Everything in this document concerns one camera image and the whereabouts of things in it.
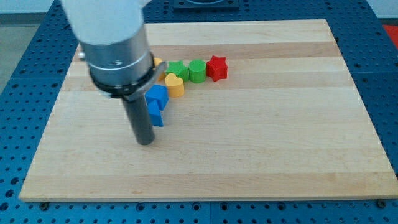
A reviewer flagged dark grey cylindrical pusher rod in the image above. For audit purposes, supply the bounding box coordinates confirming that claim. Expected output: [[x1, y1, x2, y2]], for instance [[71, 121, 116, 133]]
[[122, 95, 155, 146]]

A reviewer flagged blue triangle block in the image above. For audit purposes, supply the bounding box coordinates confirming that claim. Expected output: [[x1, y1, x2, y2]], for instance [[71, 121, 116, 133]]
[[147, 101, 164, 127]]

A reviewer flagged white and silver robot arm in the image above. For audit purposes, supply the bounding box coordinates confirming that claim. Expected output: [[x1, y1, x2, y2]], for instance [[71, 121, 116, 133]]
[[61, 0, 167, 145]]

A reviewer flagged yellow block behind arm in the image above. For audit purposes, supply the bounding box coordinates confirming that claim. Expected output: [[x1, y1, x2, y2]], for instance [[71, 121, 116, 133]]
[[154, 58, 167, 81]]

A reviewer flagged blue cube block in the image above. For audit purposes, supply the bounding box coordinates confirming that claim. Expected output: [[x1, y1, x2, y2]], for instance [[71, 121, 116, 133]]
[[145, 85, 169, 111]]

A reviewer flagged yellow heart block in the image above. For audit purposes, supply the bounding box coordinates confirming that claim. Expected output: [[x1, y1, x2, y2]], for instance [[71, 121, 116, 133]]
[[165, 73, 185, 98]]

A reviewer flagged green star block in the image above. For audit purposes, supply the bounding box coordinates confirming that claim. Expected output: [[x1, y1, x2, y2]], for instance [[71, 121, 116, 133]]
[[165, 60, 189, 82]]

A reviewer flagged green cylinder block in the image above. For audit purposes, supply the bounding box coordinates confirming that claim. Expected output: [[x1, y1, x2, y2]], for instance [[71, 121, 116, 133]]
[[188, 59, 206, 83]]

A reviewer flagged red star block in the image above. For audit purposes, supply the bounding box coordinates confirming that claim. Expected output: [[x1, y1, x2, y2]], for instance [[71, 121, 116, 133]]
[[206, 55, 228, 82]]

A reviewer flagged light wooden board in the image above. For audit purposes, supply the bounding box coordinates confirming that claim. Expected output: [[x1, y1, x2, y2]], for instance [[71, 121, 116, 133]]
[[19, 19, 397, 202]]

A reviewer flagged red object at right edge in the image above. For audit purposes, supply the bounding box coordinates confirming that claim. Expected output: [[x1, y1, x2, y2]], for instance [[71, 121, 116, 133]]
[[383, 24, 398, 48]]

